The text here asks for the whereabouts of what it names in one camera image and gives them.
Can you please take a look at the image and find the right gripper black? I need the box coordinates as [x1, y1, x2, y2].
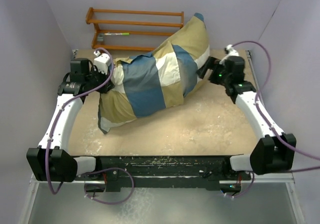
[195, 56, 231, 86]

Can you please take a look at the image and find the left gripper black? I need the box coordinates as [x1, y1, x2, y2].
[84, 66, 113, 94]

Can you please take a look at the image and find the patchwork pillowcase blue beige white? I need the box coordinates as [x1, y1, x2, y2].
[98, 13, 210, 134]

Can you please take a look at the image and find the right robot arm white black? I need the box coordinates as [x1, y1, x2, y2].
[196, 56, 297, 180]

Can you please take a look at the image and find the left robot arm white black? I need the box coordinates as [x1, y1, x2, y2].
[26, 53, 114, 182]

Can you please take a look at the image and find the green white pen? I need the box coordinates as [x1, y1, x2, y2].
[104, 32, 130, 36]

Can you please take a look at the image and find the orange wooden rack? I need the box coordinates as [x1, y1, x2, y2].
[85, 7, 185, 52]

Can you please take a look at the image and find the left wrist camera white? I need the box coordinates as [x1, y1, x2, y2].
[93, 50, 111, 75]

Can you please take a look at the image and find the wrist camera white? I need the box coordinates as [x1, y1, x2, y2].
[219, 44, 239, 65]
[93, 50, 111, 75]

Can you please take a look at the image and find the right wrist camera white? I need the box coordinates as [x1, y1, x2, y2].
[219, 44, 239, 65]

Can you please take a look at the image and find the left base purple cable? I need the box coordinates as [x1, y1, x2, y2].
[83, 167, 135, 205]

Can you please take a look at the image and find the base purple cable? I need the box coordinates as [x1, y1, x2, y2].
[223, 171, 255, 201]
[83, 167, 135, 205]

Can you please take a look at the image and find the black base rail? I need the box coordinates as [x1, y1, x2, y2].
[76, 156, 249, 192]

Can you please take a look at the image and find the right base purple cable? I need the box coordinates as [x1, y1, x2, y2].
[223, 171, 255, 201]

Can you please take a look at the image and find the aluminium frame rail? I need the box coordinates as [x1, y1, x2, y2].
[29, 171, 296, 185]

